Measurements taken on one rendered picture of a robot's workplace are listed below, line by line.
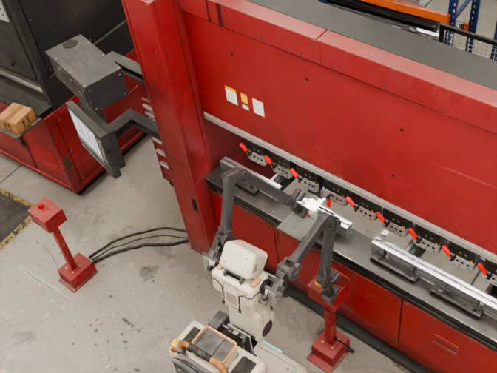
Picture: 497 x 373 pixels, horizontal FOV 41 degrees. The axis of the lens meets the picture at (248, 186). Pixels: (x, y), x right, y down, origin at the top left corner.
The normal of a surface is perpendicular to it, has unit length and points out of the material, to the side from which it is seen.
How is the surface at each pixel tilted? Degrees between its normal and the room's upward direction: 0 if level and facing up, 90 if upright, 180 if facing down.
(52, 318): 0
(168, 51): 90
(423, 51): 0
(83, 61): 0
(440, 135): 90
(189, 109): 90
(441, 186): 90
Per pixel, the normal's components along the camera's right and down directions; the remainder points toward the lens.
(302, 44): -0.65, 0.60
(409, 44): -0.11, -0.68
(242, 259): -0.51, 0.01
